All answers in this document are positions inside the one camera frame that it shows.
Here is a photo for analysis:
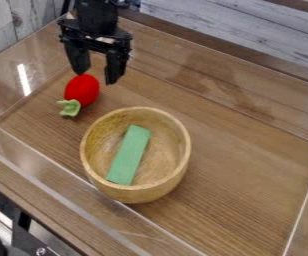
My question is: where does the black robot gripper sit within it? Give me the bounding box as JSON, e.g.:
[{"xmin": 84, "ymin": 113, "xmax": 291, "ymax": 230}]
[{"xmin": 57, "ymin": 0, "xmax": 132, "ymax": 85}]

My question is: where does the red plush strawberry toy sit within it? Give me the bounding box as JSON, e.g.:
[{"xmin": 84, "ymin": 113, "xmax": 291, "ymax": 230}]
[{"xmin": 57, "ymin": 74, "xmax": 99, "ymax": 117}]

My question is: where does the green rectangular block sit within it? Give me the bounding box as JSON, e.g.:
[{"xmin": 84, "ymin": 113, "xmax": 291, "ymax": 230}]
[{"xmin": 105, "ymin": 125, "xmax": 151, "ymax": 186}]

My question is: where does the round wooden bowl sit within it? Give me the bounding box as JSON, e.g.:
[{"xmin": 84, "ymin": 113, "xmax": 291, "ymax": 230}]
[{"xmin": 79, "ymin": 107, "xmax": 191, "ymax": 204}]

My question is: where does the black table leg bracket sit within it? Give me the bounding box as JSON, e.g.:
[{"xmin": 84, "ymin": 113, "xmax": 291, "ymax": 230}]
[{"xmin": 11, "ymin": 212, "xmax": 60, "ymax": 256}]

